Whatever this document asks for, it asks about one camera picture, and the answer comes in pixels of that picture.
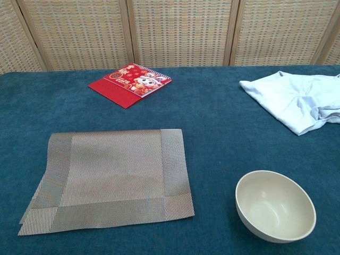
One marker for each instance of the silver woven placemat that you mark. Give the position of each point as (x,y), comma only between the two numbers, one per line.
(114,170)

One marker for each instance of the cream round bowl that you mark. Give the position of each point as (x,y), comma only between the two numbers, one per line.
(276,202)

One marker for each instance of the teal fabric table cover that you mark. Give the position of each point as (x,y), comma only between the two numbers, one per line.
(212,148)

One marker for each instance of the red desk calendar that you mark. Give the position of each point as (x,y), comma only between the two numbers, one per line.
(127,85)

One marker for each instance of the woven bamboo screen panel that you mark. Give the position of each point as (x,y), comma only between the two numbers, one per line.
(79,34)
(180,32)
(13,40)
(279,32)
(335,55)

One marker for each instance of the white crumpled shirt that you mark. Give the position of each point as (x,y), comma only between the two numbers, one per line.
(281,98)

